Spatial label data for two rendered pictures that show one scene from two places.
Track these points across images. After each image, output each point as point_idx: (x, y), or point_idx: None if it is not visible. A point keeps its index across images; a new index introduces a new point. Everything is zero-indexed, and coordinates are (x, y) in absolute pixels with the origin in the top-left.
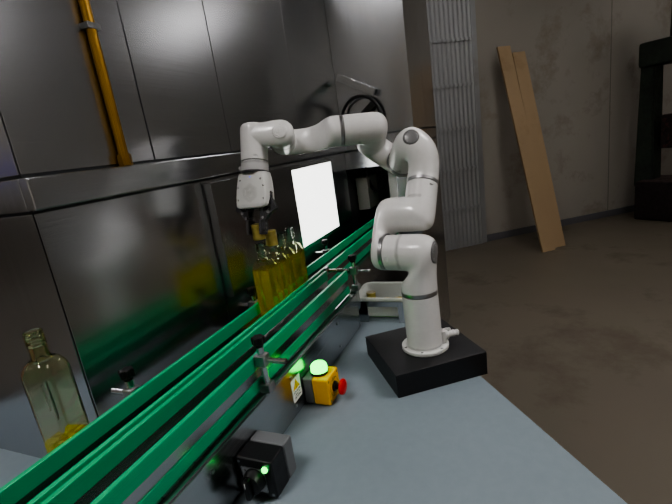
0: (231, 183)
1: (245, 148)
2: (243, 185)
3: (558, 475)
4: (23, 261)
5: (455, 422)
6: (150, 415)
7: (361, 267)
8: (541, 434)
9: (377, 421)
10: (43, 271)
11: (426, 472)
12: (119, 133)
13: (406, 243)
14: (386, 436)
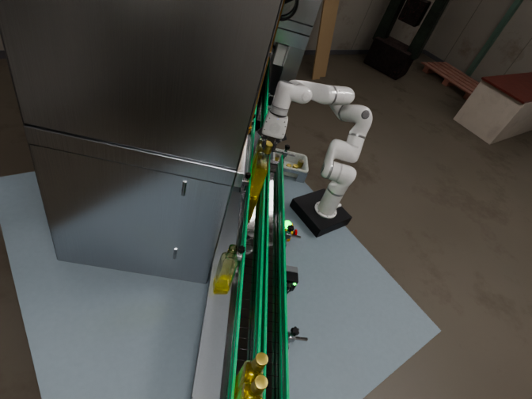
0: None
1: (282, 101)
2: (271, 122)
3: (381, 275)
4: (206, 201)
5: (343, 252)
6: (267, 272)
7: None
8: (373, 258)
9: (313, 251)
10: (220, 208)
11: (340, 276)
12: (252, 116)
13: (345, 172)
14: (320, 259)
